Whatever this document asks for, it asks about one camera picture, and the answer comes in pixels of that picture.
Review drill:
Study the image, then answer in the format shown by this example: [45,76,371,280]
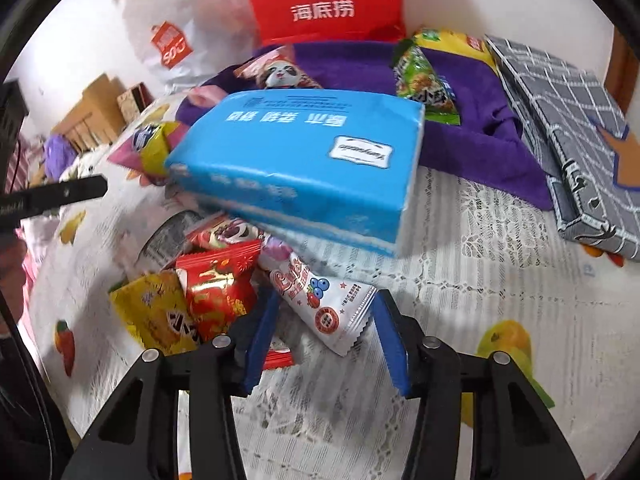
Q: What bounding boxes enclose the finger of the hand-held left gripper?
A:
[30,175,109,213]

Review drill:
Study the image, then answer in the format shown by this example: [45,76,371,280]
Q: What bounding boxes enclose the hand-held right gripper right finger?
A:
[374,289,586,480]

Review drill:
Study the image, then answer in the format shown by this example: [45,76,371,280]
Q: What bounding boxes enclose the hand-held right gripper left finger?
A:
[60,285,282,480]

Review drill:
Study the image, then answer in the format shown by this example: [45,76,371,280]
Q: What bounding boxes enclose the red snack packet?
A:
[175,240,263,343]

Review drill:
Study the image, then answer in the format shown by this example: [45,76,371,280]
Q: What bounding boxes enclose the white berry print snack packet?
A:
[257,250,378,357]

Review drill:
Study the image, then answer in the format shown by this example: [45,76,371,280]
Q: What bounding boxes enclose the pink and yellow snack packet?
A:
[107,121,188,186]

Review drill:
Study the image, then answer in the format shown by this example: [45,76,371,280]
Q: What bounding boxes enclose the silver label snack packet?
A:
[142,210,211,271]

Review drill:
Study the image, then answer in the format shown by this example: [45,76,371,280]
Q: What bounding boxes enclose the yellow triangular snack packet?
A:
[110,270,201,353]

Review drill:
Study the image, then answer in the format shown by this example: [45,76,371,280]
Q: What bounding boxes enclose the red white bear candy packet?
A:
[185,212,266,251]

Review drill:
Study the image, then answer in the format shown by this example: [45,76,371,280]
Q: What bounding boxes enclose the pink candy packet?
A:
[190,85,236,108]

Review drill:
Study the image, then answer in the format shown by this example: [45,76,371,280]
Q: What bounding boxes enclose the blue tissue pack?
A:
[164,89,426,259]

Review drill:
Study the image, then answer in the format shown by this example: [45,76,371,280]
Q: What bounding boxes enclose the panda print snack packet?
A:
[234,46,325,91]

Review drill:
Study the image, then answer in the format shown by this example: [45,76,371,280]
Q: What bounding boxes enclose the green snack packet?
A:
[391,40,462,126]

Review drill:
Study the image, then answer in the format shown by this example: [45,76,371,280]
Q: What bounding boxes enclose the purple plush toy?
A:
[44,135,76,181]

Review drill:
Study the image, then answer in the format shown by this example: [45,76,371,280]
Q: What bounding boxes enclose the wooden furniture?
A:
[50,74,126,153]

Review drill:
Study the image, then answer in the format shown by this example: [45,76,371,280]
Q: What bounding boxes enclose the brown framed box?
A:
[117,85,153,123]

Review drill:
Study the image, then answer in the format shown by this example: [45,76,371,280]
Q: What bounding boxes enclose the clear plastic Miniso bag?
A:
[111,0,261,93]

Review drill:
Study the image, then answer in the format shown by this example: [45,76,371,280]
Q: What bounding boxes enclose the purple towel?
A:
[177,40,553,211]

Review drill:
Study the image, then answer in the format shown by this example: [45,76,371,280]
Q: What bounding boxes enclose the large yellow snack bag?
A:
[412,27,496,68]

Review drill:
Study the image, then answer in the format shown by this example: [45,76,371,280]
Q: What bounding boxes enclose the red paper bag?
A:
[237,0,407,47]

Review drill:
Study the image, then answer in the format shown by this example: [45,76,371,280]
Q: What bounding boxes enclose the brown wooden door frame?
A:
[605,30,633,111]

